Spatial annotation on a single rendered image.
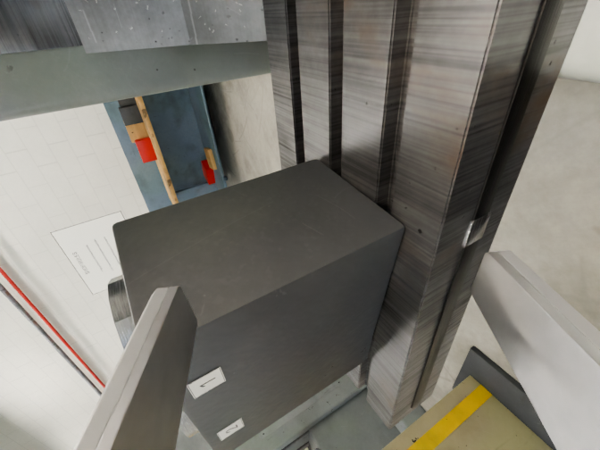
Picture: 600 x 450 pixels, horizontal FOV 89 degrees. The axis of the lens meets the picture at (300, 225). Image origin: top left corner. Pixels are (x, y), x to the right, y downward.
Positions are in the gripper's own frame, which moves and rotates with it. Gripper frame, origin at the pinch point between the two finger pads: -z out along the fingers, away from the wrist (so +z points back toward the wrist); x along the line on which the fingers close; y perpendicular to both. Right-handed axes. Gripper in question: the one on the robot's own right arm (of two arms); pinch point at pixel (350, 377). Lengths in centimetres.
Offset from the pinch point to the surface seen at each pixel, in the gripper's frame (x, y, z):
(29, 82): 35, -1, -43
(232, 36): 7.2, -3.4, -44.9
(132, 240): 12.7, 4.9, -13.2
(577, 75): -16.1, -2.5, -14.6
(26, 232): 340, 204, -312
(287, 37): 0.2, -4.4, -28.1
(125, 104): 173, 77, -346
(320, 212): -0.7, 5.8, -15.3
